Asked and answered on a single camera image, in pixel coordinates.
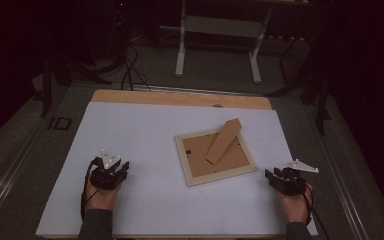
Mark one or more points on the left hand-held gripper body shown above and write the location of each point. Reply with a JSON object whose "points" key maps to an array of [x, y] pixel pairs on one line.
{"points": [[108, 175]]}

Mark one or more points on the metal floor rail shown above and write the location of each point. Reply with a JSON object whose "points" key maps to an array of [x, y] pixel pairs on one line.
{"points": [[6, 181], [340, 186]]}

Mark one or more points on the person's right hand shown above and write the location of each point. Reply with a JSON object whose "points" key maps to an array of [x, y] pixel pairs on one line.
{"points": [[295, 206]]}

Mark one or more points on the wooden picture frame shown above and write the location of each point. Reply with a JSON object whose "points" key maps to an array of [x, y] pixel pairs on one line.
{"points": [[213, 156]]}

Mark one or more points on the person's left hand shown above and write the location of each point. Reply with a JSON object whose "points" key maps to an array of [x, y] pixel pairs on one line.
{"points": [[101, 198]]}

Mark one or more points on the black rectangular floor plate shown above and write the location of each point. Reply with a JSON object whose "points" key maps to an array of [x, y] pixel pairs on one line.
{"points": [[60, 123]]}

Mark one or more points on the white metal desk frame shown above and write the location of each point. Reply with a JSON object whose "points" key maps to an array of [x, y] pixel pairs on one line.
{"points": [[220, 28]]}

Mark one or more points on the black metal stand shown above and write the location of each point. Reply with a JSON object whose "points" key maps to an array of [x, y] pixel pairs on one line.
{"points": [[320, 100], [51, 80]]}

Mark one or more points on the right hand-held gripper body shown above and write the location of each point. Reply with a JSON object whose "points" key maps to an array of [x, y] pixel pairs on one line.
{"points": [[293, 181]]}

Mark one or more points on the white table sheet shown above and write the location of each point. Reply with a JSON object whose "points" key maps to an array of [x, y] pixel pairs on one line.
{"points": [[146, 160]]}

